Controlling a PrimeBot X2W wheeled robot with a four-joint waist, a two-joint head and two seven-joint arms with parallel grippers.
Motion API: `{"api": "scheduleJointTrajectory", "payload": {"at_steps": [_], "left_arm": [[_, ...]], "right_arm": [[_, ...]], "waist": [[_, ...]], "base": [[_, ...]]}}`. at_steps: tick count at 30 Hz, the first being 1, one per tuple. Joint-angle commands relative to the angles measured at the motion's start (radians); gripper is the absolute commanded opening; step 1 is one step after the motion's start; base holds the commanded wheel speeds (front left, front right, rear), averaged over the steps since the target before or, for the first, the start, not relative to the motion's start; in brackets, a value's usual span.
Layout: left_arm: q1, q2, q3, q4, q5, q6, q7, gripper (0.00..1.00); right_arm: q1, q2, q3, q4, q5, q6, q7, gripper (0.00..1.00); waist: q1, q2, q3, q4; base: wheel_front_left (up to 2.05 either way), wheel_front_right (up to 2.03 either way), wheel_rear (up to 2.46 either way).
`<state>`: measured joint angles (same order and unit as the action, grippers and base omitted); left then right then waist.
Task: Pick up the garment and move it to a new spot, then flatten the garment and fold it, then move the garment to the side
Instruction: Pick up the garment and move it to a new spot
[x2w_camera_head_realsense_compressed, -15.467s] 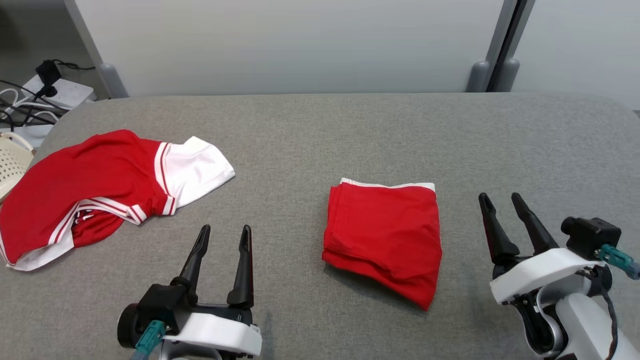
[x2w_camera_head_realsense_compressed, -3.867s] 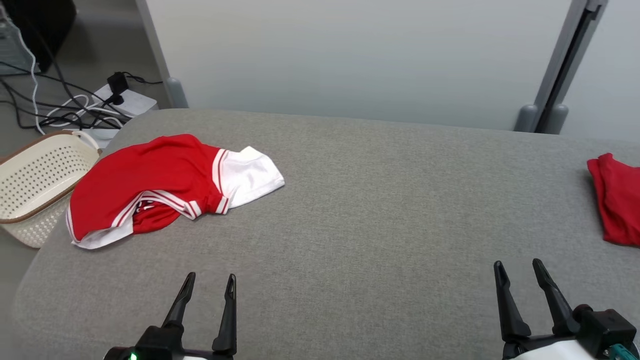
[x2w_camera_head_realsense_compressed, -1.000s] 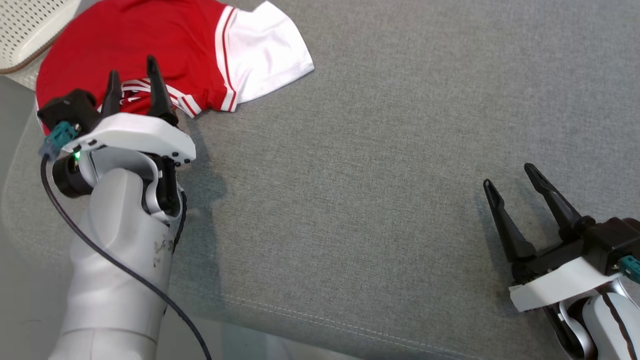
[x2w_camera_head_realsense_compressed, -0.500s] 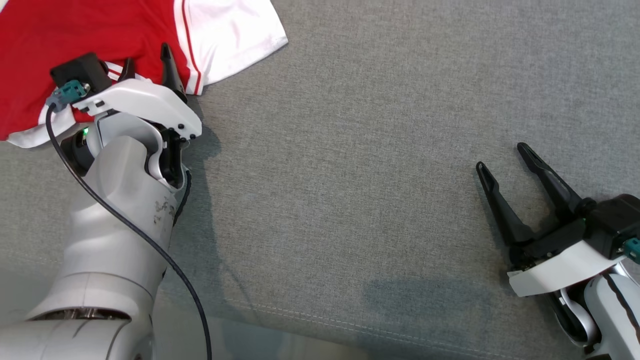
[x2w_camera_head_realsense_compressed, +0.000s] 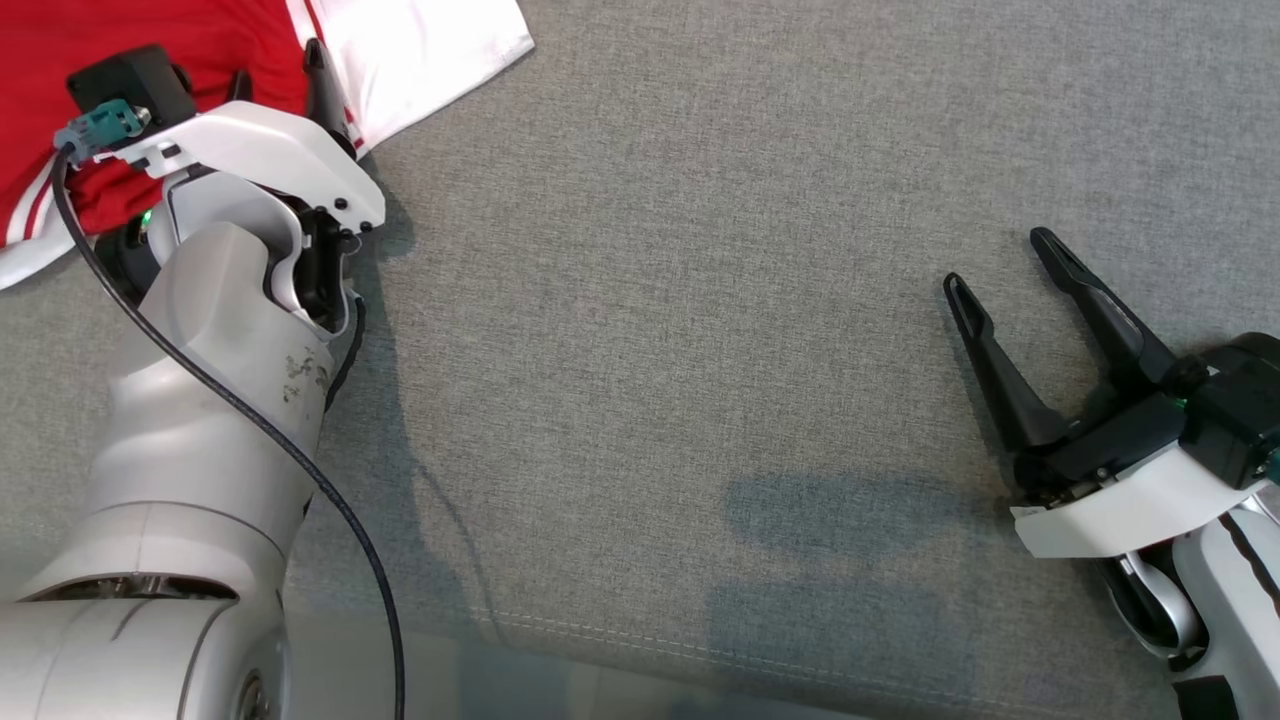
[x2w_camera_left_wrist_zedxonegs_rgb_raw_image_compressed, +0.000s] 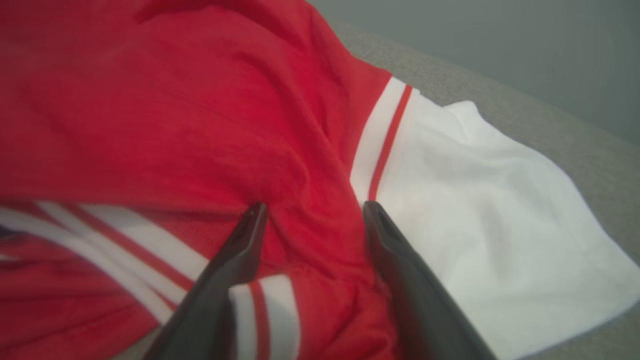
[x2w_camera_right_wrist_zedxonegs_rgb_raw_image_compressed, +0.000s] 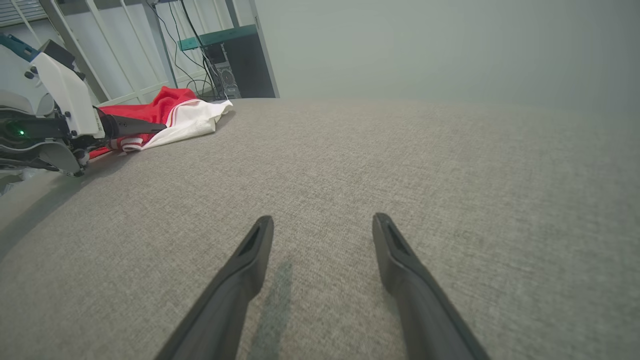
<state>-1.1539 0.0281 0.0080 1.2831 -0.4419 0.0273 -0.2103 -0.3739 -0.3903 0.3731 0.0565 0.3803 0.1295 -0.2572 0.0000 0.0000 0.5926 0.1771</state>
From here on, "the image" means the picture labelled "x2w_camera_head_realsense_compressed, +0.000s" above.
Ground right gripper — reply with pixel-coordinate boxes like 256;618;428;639
942;227;1276;561

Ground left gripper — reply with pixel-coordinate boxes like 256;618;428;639
118;37;388;336

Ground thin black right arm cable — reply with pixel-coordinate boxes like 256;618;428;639
1218;510;1280;616

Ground red Bulls jersey white sleeves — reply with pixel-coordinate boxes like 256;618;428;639
0;0;536;291

